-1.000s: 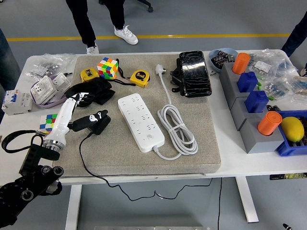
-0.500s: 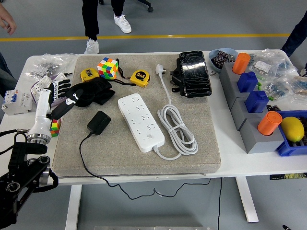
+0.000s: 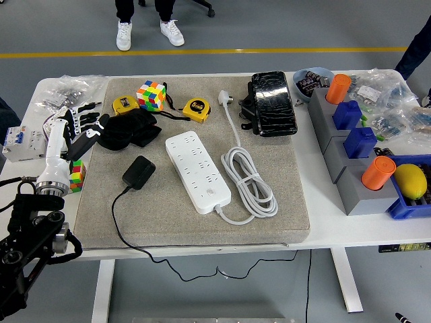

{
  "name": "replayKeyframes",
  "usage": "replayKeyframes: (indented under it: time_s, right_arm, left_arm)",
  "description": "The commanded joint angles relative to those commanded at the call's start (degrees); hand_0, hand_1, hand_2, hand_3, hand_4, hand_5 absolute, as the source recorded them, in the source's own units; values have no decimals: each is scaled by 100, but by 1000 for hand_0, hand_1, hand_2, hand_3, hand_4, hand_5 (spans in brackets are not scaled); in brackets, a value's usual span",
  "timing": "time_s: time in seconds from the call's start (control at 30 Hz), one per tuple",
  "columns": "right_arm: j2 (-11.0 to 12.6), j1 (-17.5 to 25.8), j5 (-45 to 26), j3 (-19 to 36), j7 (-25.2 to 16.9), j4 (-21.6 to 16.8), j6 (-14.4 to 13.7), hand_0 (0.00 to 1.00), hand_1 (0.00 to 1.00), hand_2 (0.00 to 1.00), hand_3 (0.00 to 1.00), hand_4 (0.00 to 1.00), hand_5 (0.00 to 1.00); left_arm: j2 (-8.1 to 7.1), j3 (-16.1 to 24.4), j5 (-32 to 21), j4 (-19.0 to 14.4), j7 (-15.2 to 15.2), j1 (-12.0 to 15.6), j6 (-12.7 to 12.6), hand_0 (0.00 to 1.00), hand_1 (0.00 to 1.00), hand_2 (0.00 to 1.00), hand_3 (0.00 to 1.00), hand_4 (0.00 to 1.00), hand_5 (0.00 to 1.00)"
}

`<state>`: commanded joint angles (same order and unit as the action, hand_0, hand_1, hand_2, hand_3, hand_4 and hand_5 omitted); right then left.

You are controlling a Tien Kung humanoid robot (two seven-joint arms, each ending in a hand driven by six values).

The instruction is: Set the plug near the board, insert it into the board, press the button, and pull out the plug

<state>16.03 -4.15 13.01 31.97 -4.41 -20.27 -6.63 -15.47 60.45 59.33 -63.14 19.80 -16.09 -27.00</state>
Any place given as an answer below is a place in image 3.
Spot black power adapter with cord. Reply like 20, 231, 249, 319
110, 155, 300, 282

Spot grey peg holder block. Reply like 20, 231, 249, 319
323, 134, 378, 184
336, 164, 405, 216
308, 87, 363, 154

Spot blue block peg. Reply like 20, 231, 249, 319
343, 127, 378, 160
332, 100, 364, 131

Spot white power strip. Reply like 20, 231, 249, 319
164, 130, 232, 215

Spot black plastic bracket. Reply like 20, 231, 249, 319
237, 80, 260, 131

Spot table control panel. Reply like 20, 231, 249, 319
378, 242, 431, 254

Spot yellow tape measure with strap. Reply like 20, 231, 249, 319
157, 81, 212, 124

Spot orange cylinder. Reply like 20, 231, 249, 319
325, 73, 352, 105
361, 155, 397, 191

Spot black hanging cable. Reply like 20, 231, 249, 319
304, 249, 312, 323

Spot white circuit breaker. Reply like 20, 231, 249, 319
2, 124, 48, 163

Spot black cracked glossy case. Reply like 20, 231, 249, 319
251, 70, 299, 138

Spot person in dark blue trousers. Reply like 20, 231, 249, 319
395, 9, 431, 109

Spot clear bag with white label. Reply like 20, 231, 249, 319
348, 72, 388, 105

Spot flat yellow tape measure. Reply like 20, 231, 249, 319
112, 95, 140, 117

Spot blue bowl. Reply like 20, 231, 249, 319
292, 66, 335, 103

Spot yellow lemon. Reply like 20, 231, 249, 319
393, 163, 428, 200

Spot person in black trousers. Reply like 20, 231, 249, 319
114, 0, 185, 52

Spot clear bag of components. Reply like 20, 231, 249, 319
370, 69, 418, 108
403, 102, 431, 142
365, 107, 410, 141

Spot black fabric pouch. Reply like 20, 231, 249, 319
96, 108, 162, 151

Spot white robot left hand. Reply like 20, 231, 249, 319
36, 102, 111, 185

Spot large colourful puzzle cube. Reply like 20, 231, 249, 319
136, 79, 168, 112

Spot white table leg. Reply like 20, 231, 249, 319
330, 248, 364, 314
91, 259, 116, 323

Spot clear bag of metal parts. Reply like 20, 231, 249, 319
35, 74, 110, 108

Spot blue storage bin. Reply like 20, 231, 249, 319
385, 153, 431, 220

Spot black capacitors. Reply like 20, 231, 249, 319
298, 69, 331, 95

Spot white socket cube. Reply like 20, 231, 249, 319
42, 109, 68, 139

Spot grey-brown fabric mat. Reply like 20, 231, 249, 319
73, 75, 311, 250

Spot white power strip cord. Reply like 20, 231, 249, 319
215, 89, 279, 226

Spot dark electronic parts pile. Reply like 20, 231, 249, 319
373, 146, 395, 159

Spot small colourful puzzle cube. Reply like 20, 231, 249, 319
69, 159, 87, 193

